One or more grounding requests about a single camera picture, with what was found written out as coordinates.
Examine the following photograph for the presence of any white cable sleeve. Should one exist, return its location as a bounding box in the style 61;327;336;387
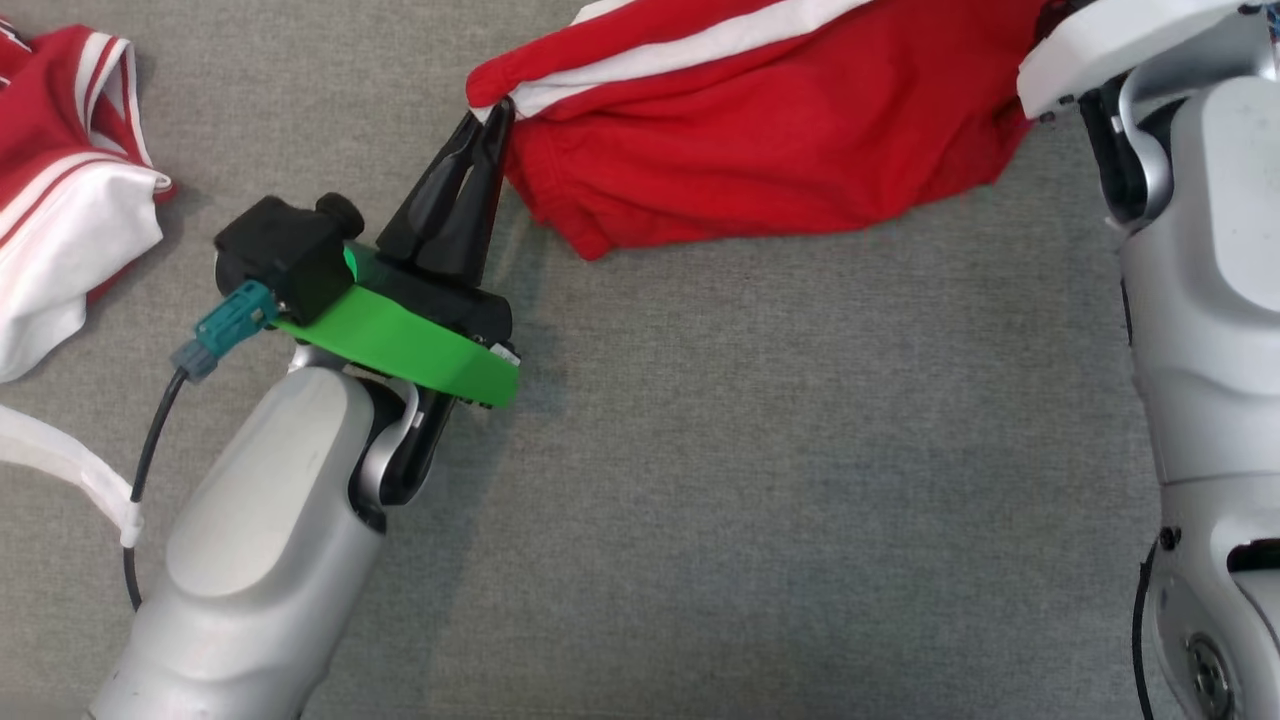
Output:
0;405;143;548

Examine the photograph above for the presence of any teal plug black cable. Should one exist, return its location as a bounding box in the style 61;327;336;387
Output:
123;280;278;611
1131;530;1171;720

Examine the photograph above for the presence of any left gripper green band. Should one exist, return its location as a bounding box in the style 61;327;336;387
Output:
270;97;522;409

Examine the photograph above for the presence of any left teal plug black cable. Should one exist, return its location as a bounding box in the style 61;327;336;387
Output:
123;280;278;611

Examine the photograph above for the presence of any right teal plug black cable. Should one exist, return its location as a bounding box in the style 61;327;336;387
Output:
1131;530;1171;720

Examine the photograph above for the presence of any red shorts white stripe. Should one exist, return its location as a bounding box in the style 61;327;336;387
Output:
466;0;1051;263

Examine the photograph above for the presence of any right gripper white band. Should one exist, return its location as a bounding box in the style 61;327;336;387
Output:
1017;0;1263;123

